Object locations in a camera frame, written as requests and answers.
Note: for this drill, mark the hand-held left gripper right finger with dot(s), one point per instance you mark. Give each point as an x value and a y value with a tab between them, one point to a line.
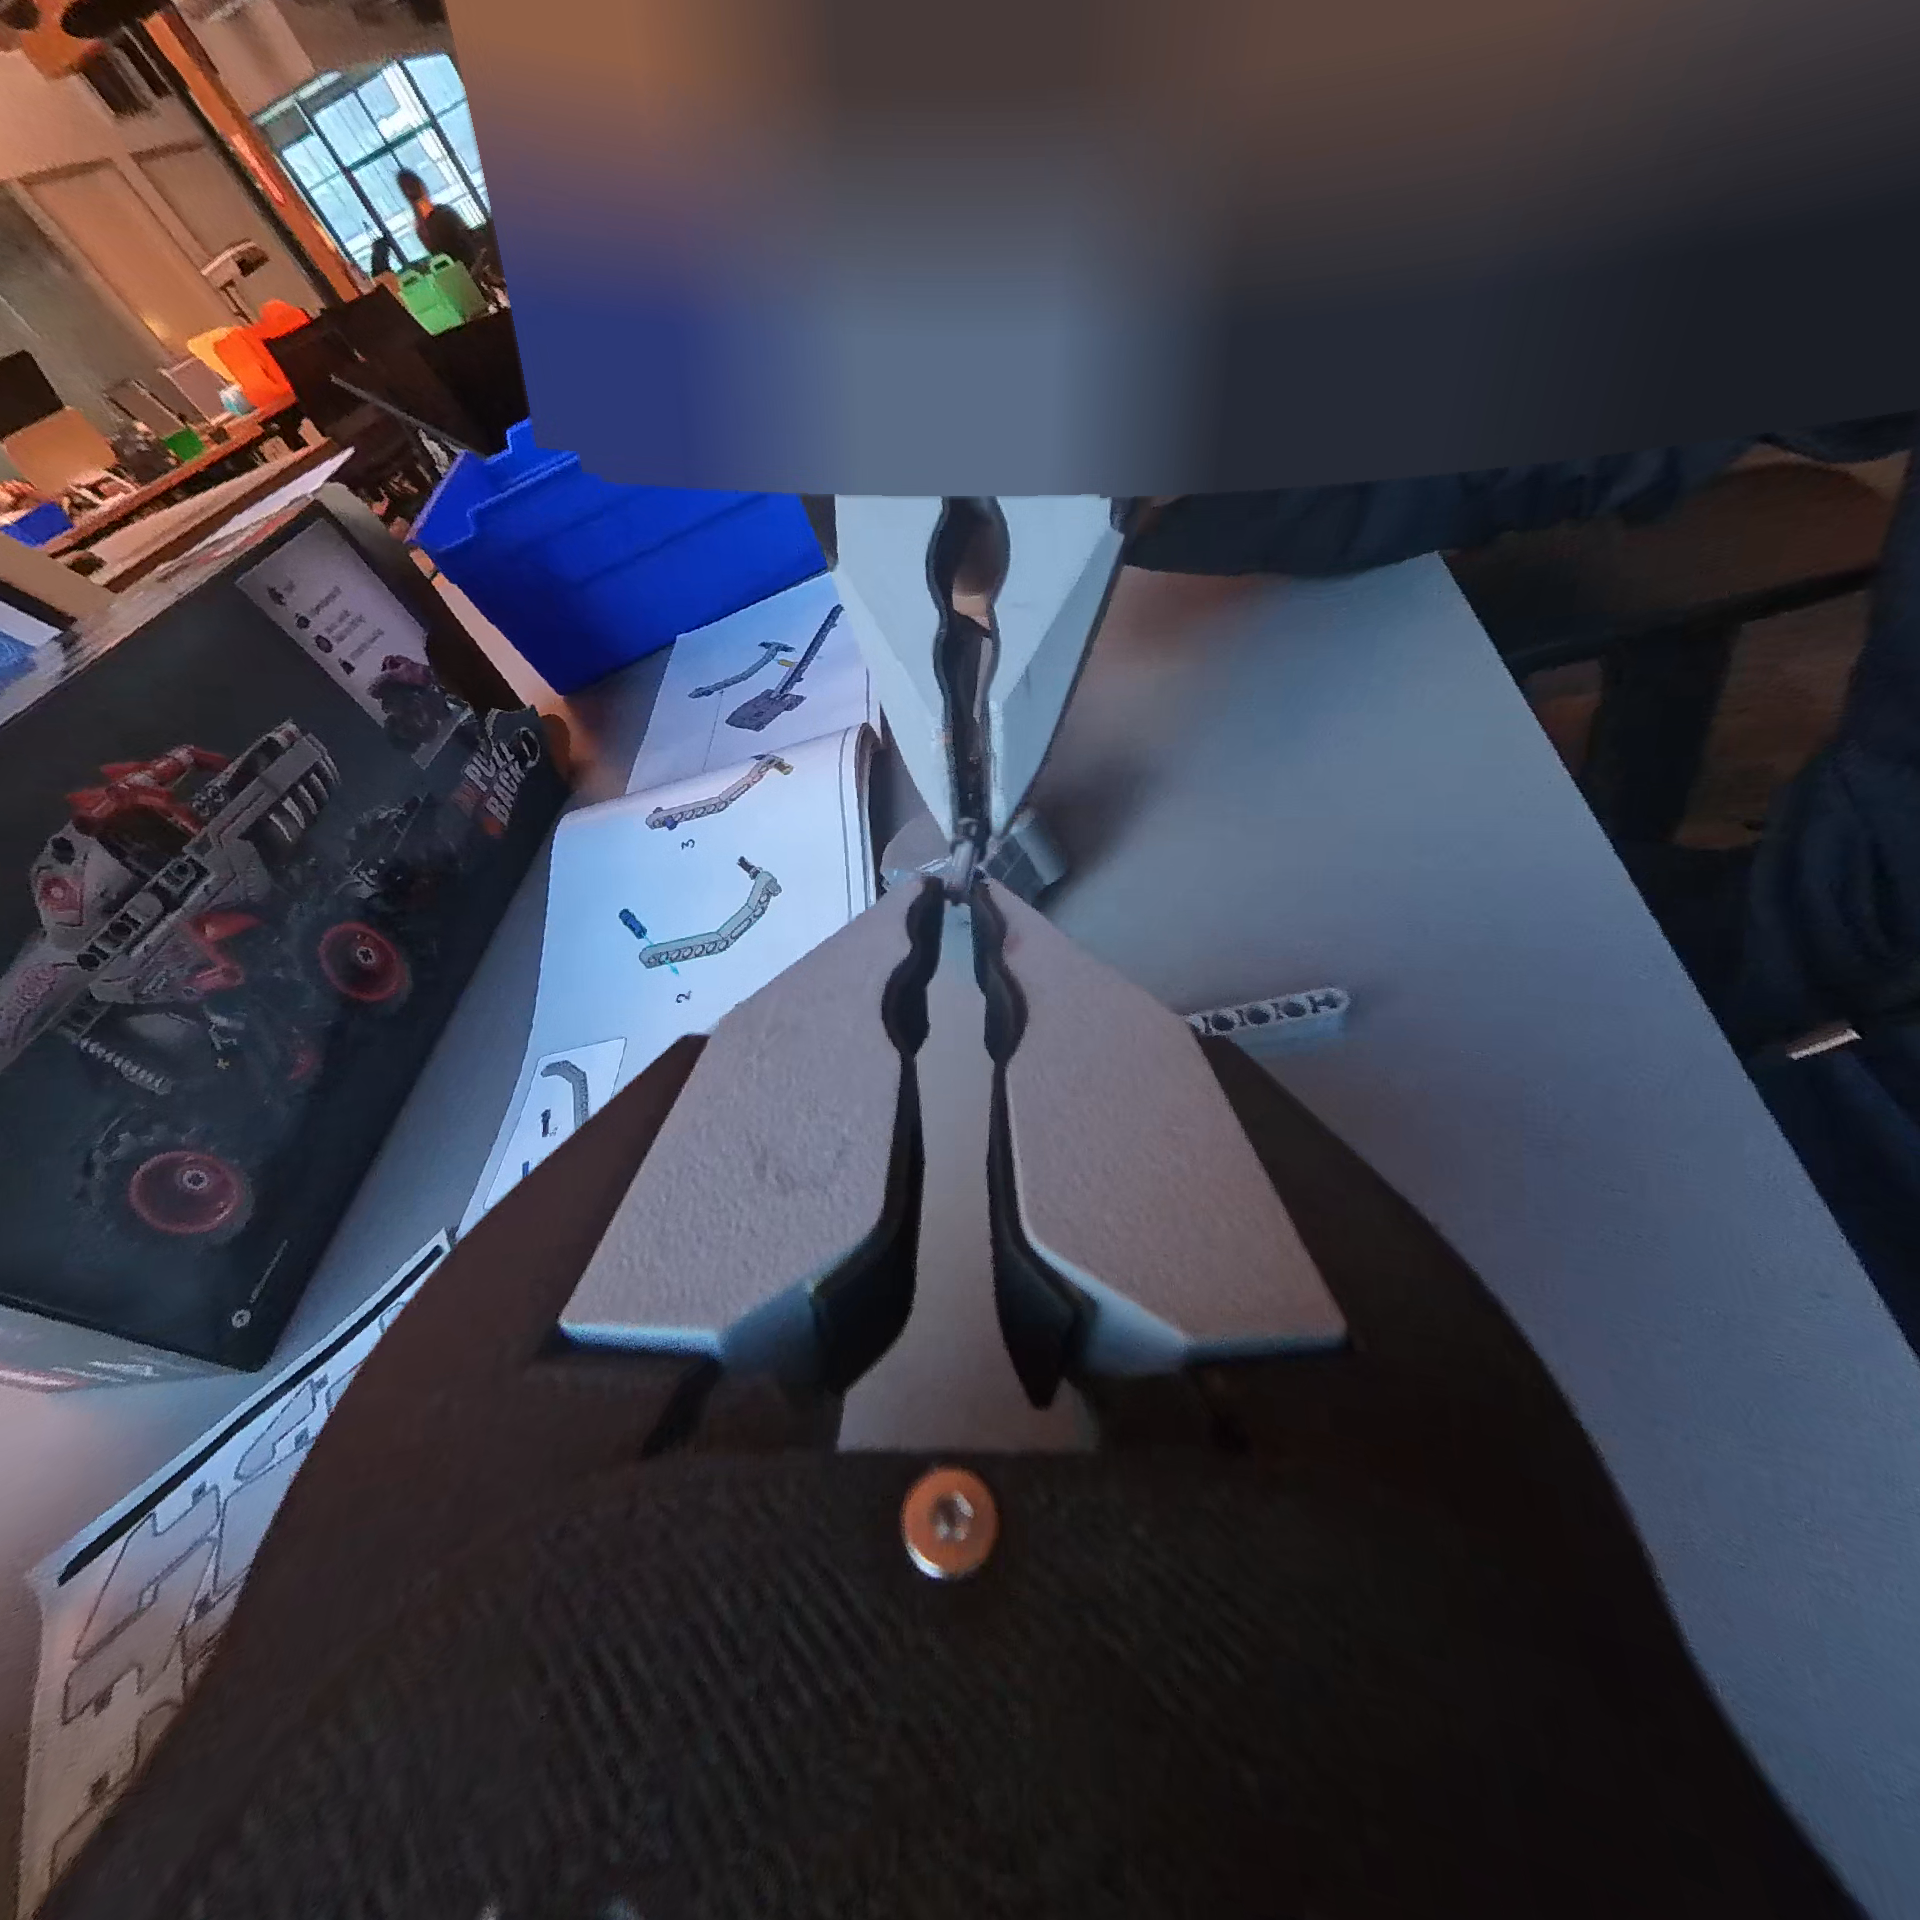
1155	1185

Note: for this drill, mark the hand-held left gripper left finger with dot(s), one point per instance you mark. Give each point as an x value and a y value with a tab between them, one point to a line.
751	1185

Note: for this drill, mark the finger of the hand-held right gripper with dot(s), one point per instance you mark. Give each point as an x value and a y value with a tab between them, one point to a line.
1050	629
893	645

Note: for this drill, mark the small lego connector piece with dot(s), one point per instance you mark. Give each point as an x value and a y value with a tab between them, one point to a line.
942	868

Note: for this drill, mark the person's right forearm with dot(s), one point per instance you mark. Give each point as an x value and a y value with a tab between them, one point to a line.
1425	511

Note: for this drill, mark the light grey lego beam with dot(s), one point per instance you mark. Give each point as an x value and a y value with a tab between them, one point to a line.
1267	1013

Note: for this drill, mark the dark grey lego piece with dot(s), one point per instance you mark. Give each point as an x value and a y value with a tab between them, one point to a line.
1032	859

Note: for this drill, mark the lego instruction booklet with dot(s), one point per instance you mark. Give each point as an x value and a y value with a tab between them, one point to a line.
705	855

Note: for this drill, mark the black lego set box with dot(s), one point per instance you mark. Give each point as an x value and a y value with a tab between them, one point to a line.
224	931

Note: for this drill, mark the large blue plastic bin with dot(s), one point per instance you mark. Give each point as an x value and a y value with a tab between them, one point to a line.
630	556

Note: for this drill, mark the green plastic bin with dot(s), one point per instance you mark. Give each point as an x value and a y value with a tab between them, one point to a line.
446	294

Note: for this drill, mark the black monitor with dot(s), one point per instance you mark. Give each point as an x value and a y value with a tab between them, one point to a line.
376	361

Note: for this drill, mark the orange plastic bin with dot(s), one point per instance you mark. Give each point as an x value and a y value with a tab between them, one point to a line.
247	354

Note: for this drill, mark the outline drawing paper sheet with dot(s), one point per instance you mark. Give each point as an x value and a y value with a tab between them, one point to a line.
150	1621

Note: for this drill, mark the person's torso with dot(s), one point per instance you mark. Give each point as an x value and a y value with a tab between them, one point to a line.
1845	841

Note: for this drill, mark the small blue bin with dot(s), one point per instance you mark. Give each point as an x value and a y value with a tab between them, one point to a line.
32	525

